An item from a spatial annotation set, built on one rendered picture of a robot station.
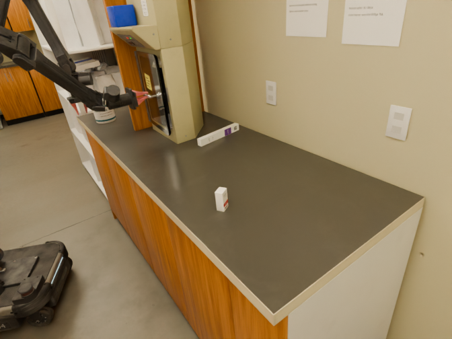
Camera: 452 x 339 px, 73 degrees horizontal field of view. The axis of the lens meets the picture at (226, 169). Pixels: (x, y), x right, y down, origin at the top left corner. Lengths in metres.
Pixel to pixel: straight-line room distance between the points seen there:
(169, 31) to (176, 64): 0.14
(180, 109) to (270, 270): 0.99
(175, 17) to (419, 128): 1.08
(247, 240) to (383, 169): 0.62
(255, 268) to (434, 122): 0.72
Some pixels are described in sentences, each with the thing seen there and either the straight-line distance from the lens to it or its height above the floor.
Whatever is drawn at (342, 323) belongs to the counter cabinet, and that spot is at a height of 0.64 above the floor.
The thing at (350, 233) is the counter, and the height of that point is 0.94.
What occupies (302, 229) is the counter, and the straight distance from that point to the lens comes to 0.98.
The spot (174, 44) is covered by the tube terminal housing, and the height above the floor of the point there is 1.42.
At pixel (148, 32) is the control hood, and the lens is 1.48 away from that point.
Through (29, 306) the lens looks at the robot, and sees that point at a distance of 2.09.
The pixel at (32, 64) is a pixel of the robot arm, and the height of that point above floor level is 1.44.
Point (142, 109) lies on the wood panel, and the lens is 1.90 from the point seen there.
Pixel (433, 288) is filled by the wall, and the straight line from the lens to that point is 1.46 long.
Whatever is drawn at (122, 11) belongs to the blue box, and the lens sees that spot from 1.66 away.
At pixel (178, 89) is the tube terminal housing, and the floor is 1.22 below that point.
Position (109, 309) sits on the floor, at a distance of 2.15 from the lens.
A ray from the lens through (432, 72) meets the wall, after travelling 1.14.
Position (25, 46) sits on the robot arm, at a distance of 1.33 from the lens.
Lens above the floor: 1.57
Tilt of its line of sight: 29 degrees down
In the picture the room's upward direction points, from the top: 5 degrees counter-clockwise
